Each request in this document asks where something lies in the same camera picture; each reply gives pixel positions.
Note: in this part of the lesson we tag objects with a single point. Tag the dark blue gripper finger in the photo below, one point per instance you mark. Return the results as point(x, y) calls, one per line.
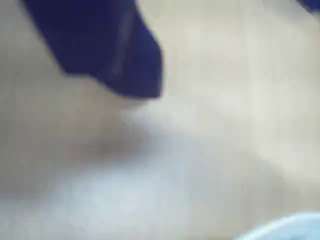
point(100, 42)
point(312, 5)

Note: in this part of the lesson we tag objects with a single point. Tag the light teal round plate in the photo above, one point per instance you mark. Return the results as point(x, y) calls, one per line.
point(290, 228)

